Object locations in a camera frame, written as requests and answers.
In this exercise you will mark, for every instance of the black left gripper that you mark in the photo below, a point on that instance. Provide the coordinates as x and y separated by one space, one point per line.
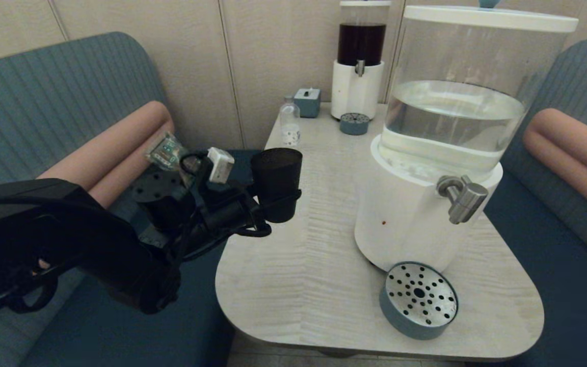
227 214

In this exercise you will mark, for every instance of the dark brown tall cup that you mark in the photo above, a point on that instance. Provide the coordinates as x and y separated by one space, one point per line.
275 173

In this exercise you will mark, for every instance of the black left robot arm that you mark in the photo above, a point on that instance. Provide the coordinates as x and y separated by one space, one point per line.
69 239

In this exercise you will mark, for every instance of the small clear plastic bottle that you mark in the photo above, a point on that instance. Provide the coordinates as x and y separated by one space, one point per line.
290 127

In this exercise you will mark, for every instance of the blue-grey square box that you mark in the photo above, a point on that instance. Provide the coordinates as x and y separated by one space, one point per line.
308 104

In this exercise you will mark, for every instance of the small blue perforated drip tray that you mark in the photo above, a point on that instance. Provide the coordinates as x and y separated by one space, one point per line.
354 125

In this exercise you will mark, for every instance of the large white water dispenser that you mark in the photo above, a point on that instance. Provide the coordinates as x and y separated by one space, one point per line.
405 204

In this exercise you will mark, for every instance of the small white dark-drink dispenser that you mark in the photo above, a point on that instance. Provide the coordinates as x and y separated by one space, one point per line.
355 86

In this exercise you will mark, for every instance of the pink left sofa bolster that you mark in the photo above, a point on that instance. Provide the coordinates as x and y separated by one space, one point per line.
110 148

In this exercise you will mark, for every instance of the pink sofa bolster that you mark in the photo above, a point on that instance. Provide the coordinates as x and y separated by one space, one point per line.
110 148
574 148

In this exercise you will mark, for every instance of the large blue perforated drip tray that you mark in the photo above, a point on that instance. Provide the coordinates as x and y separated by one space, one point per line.
418 300

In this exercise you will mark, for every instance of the teal left booth sofa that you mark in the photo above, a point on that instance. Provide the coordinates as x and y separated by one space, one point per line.
69 81

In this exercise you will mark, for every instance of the teal booth sofa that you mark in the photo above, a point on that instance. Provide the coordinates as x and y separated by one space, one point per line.
69 81
553 265

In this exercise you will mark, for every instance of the teal right booth sofa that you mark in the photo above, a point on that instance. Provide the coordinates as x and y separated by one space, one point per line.
553 265

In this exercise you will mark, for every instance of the pink right sofa bolster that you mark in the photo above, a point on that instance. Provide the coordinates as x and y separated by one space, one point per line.
574 148

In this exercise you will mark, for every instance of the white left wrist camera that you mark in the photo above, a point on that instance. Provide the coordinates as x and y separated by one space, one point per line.
220 165

